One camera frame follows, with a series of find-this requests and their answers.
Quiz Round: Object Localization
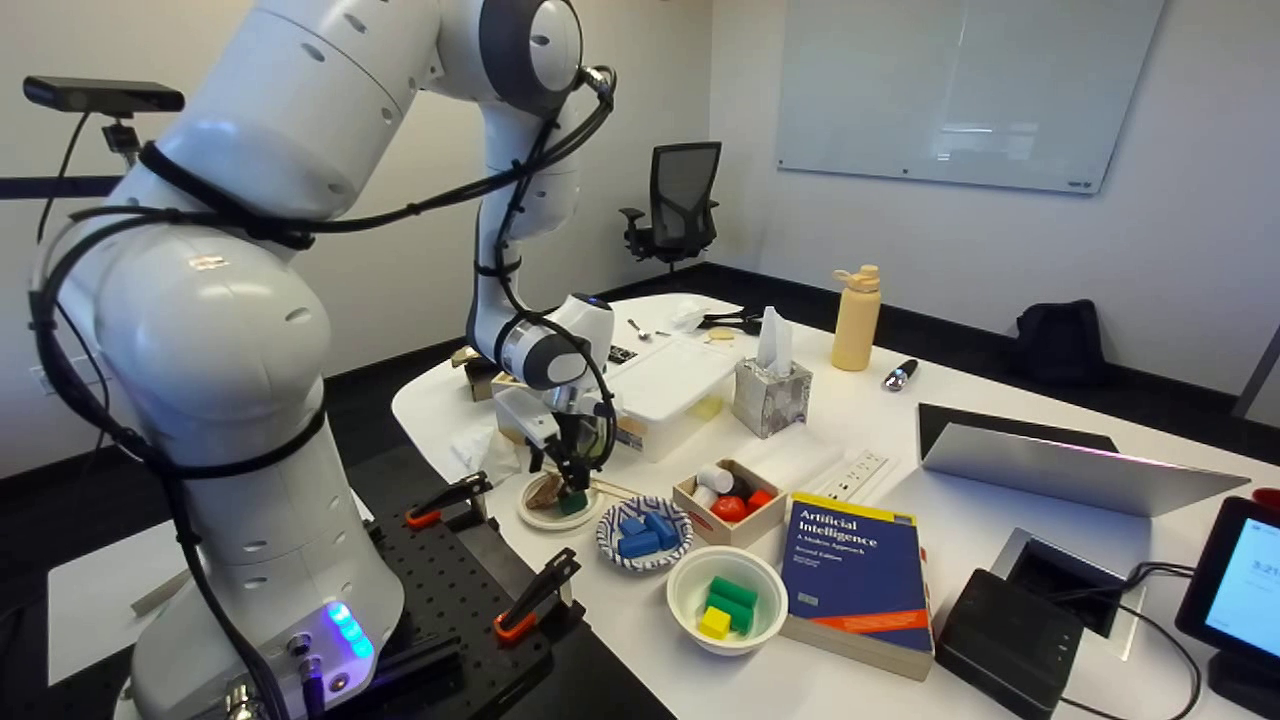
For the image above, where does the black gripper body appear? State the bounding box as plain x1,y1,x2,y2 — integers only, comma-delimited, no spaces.
535,407,621,475

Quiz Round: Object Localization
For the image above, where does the brown toy steak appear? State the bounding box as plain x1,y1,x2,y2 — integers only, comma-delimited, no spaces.
526,475,567,518

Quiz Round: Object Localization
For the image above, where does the white plate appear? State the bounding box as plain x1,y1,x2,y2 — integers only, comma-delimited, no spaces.
513,469,612,536

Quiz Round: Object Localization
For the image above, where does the white bowl with blue items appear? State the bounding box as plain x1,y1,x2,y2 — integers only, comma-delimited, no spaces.
591,491,696,580

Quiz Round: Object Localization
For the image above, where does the wooden toy box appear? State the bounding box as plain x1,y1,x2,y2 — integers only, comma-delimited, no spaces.
668,456,790,549

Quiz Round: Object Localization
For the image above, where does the black orange clamp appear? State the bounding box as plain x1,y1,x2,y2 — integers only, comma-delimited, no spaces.
402,469,498,536
487,542,588,646

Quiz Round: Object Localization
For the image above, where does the white plastic bin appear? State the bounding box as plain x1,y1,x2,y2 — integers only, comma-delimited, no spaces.
604,332,751,462

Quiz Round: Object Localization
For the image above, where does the black perforated mounting board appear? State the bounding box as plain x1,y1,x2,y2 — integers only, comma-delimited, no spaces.
323,444,678,720

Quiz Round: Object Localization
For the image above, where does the grey tissue box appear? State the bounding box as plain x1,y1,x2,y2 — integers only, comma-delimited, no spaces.
733,302,816,440

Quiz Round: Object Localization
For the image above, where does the office chair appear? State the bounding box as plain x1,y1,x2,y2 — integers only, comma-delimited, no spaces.
615,141,724,276

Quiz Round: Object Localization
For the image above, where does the white power strip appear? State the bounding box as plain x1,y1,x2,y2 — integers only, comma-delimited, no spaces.
825,444,896,507

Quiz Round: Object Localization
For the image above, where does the blue book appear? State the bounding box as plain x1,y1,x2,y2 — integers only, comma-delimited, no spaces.
778,486,941,683

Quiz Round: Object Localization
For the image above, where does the tan bottle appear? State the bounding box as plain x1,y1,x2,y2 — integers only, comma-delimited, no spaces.
827,258,889,377

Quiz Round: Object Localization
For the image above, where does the black marker pen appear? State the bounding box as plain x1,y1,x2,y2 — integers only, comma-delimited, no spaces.
876,350,923,395

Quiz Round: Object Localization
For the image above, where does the black box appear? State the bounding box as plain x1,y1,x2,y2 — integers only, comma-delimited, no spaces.
932,562,1088,720

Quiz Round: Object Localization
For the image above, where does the white floor sheet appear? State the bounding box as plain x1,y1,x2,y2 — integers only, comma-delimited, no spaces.
43,515,198,691

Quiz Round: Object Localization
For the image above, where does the black laptop tablet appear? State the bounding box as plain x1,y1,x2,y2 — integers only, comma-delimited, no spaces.
916,401,1251,518

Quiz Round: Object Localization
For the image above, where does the black backpack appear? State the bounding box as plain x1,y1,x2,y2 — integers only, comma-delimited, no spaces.
1011,296,1111,392

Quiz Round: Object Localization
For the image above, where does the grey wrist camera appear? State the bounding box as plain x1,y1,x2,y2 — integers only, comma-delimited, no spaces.
494,383,564,451

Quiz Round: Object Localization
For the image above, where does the wall whiteboard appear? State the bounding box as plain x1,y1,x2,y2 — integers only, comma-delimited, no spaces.
778,0,1171,201

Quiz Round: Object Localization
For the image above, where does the black camera on stand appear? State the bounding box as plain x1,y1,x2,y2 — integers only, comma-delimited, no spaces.
19,73,190,173

